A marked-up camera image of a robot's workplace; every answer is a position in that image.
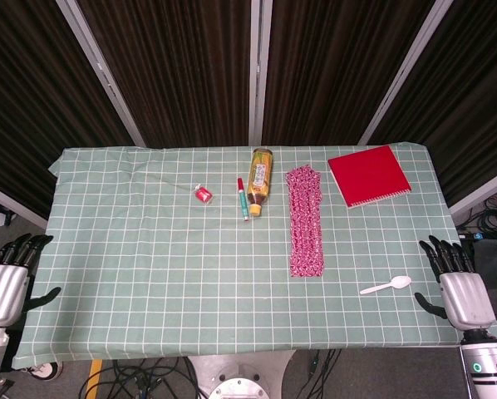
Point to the grey low frame beam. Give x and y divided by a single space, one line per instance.
11 203
485 189

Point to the amber tea bottle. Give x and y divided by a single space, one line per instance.
260 178

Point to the black pedal box coloured buttons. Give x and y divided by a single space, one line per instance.
487 235

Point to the small red packet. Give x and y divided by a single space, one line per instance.
203 194

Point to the green red marker pen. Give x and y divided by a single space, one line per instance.
242 199

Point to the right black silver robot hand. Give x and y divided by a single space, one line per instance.
466 297

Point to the grey plain slanted frame post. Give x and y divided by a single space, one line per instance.
402 75

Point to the dark brown curtain panel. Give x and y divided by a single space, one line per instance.
473 91
178 70
336 66
28 91

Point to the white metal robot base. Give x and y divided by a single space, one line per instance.
240 378

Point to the white black sneaker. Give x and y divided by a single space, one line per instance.
45 371

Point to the red patterned cloth strip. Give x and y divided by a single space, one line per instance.
304 224

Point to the grey frame post with label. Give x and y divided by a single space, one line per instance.
103 70

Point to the yellow floor tape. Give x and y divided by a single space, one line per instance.
94 378

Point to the red spiral notebook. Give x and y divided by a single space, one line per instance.
369 174

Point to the green checked tablecloth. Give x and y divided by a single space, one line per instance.
169 270

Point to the grey upright frame post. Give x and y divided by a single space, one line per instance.
260 70

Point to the white plastic spoon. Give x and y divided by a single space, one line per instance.
400 282

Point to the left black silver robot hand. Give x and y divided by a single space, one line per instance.
3 287

